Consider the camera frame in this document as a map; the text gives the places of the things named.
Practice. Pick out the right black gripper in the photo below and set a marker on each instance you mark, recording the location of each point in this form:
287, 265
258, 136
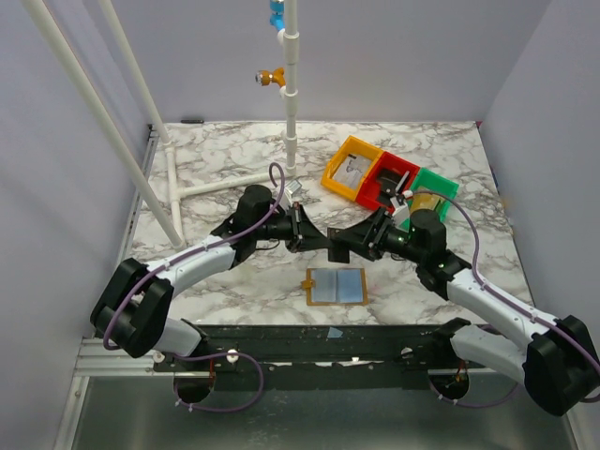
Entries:
373, 235

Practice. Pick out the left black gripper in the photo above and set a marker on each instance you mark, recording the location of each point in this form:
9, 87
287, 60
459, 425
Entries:
298, 228

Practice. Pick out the black credit card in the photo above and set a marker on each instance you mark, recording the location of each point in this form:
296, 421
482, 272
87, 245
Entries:
337, 253

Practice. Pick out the mustard yellow card holder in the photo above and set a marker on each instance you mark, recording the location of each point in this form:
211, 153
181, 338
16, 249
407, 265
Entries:
336, 287

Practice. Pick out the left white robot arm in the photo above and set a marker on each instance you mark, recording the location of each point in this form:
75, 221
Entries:
132, 312

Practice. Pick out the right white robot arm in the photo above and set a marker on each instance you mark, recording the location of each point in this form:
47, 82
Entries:
554, 359

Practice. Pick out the cards in yellow bin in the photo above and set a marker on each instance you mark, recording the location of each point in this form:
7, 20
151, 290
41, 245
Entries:
351, 170

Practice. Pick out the gold cards in green bin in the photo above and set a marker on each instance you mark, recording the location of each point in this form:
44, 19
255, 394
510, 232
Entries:
424, 201

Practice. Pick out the red plastic bin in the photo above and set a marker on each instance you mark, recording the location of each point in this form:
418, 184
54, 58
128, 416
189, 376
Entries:
368, 193

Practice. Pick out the black items in red bin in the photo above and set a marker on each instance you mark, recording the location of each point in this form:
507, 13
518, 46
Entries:
391, 182

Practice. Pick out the green plastic bin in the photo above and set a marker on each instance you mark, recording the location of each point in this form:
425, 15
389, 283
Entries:
427, 181

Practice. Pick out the yellow plastic bin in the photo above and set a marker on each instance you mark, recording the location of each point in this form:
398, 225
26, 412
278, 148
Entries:
352, 145

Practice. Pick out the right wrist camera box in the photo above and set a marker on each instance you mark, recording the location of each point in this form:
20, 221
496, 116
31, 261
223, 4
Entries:
400, 205

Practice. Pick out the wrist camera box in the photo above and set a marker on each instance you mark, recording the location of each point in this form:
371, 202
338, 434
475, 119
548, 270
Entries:
291, 188
400, 205

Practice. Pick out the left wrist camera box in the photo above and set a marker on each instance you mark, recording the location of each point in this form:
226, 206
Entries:
291, 188

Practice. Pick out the black mounting rail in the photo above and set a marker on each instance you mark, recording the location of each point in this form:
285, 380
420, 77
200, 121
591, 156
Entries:
293, 357

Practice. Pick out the white PVC pipe frame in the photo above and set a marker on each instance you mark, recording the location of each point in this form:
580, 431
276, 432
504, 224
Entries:
171, 224

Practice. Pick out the orange camera on pole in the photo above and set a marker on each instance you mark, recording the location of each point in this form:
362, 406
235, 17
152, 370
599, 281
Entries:
266, 77

